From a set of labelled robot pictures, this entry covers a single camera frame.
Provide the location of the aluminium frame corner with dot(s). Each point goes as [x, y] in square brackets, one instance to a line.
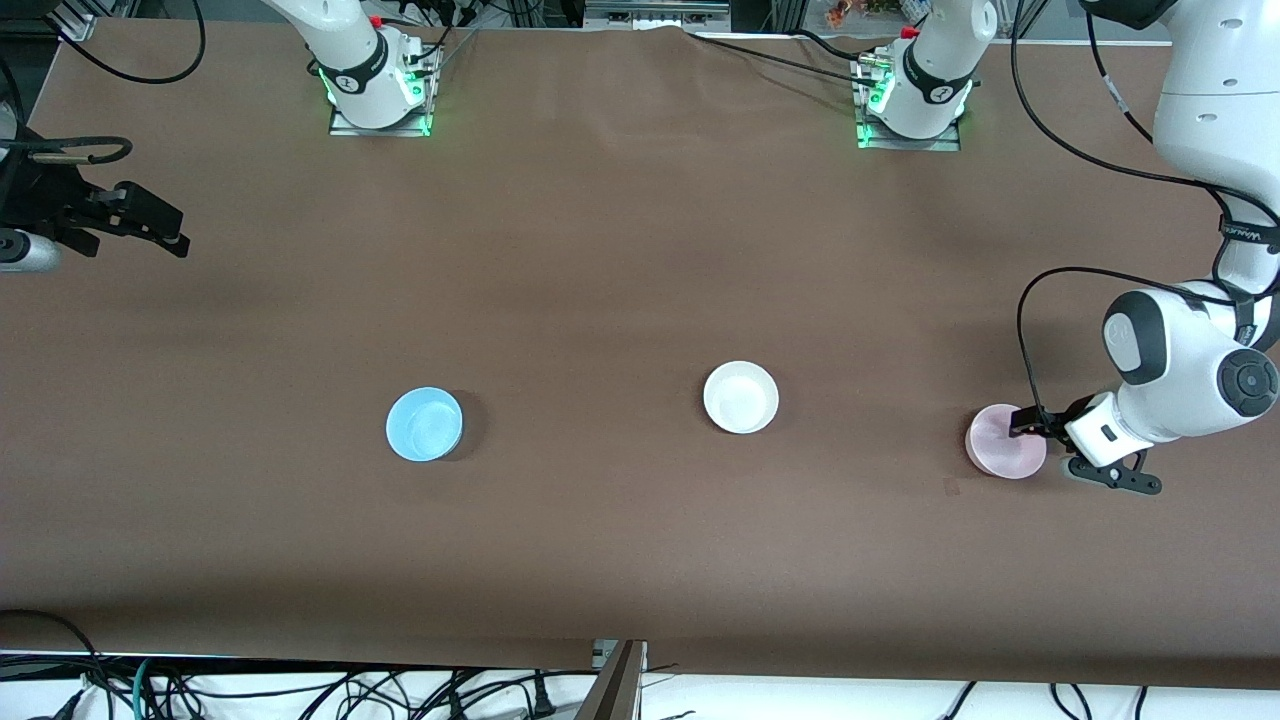
[78, 22]

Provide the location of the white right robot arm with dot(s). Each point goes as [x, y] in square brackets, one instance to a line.
[350, 60]

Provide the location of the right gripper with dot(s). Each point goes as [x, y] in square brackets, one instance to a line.
[38, 202]

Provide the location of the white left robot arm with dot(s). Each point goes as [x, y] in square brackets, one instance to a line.
[1200, 100]

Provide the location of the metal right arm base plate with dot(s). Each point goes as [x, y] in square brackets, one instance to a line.
[345, 125]

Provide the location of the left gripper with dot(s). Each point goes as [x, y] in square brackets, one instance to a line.
[1054, 423]

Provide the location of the colourful small toys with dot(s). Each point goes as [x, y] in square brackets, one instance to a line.
[860, 12]

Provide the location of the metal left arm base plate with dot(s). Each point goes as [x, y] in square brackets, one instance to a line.
[945, 143]

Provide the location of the brown table cover sheet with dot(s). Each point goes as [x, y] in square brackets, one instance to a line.
[300, 520]

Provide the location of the white bowl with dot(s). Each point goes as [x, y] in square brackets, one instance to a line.
[741, 398]

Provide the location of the pink bowl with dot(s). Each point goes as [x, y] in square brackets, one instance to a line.
[1000, 455]

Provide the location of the blue bowl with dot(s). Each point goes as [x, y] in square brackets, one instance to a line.
[425, 425]

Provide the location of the aluminium profile post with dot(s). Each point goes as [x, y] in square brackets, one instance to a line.
[612, 690]

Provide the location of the grey metal device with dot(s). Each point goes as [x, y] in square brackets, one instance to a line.
[655, 12]

